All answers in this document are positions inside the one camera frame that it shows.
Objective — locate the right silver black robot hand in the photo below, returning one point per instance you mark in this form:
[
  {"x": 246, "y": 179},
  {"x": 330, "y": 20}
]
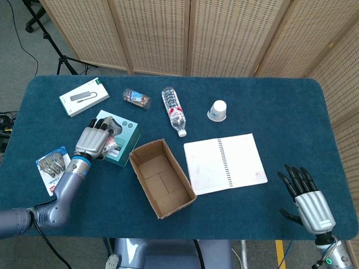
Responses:
[{"x": 314, "y": 208}]

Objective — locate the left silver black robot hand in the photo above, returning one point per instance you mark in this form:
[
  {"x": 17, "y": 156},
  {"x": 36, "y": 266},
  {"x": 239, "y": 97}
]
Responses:
[{"x": 91, "y": 141}]

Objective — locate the small pink box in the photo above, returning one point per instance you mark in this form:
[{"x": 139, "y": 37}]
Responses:
[{"x": 111, "y": 144}]

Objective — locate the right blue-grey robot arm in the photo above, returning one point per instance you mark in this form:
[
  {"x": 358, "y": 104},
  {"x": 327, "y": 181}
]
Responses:
[{"x": 335, "y": 256}]

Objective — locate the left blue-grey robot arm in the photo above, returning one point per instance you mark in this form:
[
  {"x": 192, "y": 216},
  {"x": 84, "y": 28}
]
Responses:
[{"x": 66, "y": 187}]

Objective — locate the teal product box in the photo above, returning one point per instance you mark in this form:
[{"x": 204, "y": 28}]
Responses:
[{"x": 127, "y": 134}]

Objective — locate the white USB hub box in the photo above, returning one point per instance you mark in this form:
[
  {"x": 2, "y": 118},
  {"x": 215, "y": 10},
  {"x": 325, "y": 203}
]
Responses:
[{"x": 84, "y": 96}]

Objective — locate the blister pack with blue card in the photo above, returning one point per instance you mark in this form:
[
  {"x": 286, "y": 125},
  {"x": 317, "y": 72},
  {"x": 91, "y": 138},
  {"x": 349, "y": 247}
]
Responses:
[{"x": 50, "y": 165}]

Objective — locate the open brown cardboard box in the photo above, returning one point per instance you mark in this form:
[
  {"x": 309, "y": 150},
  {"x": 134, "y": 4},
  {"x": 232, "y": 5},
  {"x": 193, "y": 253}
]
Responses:
[{"x": 165, "y": 179}]

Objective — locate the open white spiral notebook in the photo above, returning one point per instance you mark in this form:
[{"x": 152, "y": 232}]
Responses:
[{"x": 244, "y": 162}]

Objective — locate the dark blue table mat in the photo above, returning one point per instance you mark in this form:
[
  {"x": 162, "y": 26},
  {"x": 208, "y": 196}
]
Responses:
[{"x": 252, "y": 218}]

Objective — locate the metal table leg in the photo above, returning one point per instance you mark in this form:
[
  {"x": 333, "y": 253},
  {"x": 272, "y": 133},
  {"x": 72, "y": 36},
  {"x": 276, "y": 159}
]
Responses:
[{"x": 244, "y": 255}]

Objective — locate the black tripod stand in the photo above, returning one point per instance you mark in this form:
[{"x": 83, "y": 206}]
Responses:
[{"x": 63, "y": 60}]

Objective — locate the clear plastic water bottle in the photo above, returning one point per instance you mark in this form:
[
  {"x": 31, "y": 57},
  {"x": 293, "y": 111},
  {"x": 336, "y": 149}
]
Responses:
[{"x": 175, "y": 112}]

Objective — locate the white paper cup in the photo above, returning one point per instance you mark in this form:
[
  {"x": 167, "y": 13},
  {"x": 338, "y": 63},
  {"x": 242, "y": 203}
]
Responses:
[{"x": 217, "y": 110}]

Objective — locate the black office chair base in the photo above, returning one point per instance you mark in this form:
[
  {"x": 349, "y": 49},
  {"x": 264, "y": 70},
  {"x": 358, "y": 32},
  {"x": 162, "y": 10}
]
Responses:
[{"x": 35, "y": 21}]

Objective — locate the blue-grey robot torso base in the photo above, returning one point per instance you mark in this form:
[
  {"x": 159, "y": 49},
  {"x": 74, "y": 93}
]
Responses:
[{"x": 168, "y": 255}]

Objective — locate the woven wooden folding screen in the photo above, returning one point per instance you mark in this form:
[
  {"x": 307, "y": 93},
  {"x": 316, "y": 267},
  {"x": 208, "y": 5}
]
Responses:
[{"x": 224, "y": 36}]

